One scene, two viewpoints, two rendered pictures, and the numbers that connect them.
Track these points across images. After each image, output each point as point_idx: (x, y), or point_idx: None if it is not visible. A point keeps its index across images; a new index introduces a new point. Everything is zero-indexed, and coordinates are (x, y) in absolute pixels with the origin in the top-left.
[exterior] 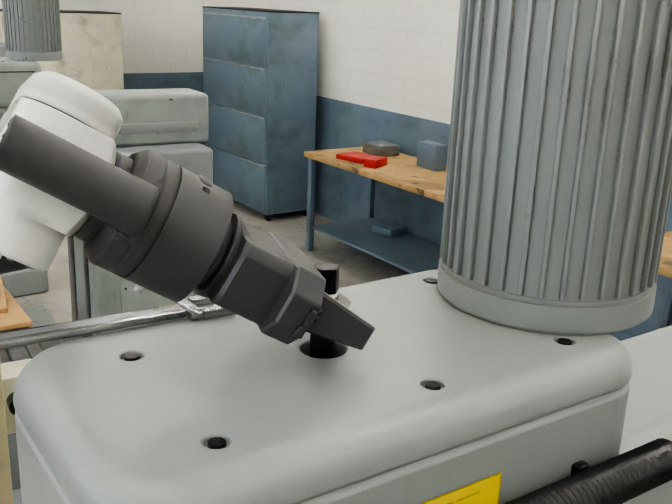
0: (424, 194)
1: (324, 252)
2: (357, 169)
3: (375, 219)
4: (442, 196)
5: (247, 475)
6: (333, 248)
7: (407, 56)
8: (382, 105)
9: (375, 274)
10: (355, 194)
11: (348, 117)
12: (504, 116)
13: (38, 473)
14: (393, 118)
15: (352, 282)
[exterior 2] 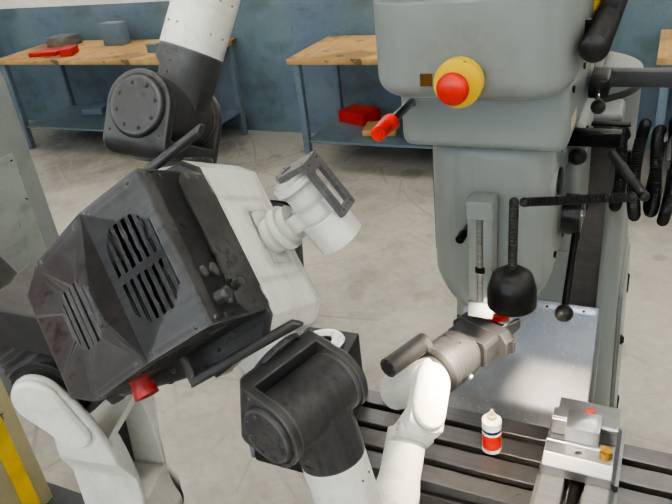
0: (129, 63)
1: (47, 145)
2: (56, 60)
3: (78, 105)
4: (146, 59)
5: None
6: (52, 140)
7: None
8: (46, 2)
9: (103, 147)
10: (49, 90)
11: (15, 22)
12: None
13: (448, 13)
14: (62, 11)
15: (89, 158)
